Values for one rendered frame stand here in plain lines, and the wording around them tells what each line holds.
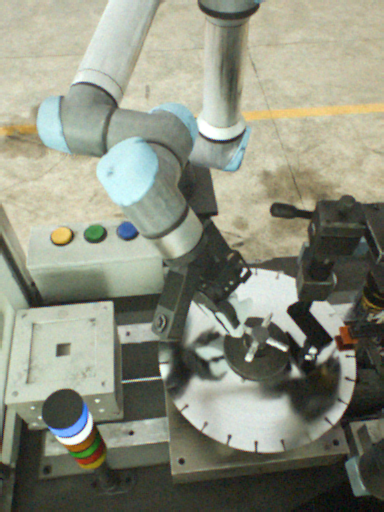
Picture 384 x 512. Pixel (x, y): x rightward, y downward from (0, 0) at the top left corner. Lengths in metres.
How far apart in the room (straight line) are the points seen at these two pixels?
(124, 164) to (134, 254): 0.44
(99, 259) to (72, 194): 1.45
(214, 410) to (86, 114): 0.47
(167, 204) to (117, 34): 0.30
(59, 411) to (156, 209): 0.25
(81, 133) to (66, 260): 0.37
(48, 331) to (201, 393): 0.31
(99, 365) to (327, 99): 2.52
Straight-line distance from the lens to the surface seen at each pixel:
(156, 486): 0.92
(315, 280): 0.66
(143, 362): 0.99
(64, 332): 0.88
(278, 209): 0.60
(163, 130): 0.62
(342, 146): 2.74
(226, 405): 0.75
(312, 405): 0.77
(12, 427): 0.95
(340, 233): 0.57
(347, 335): 0.81
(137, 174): 0.54
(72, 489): 0.94
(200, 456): 0.83
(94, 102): 0.68
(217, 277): 0.64
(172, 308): 0.63
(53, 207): 2.35
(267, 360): 0.77
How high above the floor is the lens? 1.65
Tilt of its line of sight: 54 degrees down
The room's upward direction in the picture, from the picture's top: 1 degrees clockwise
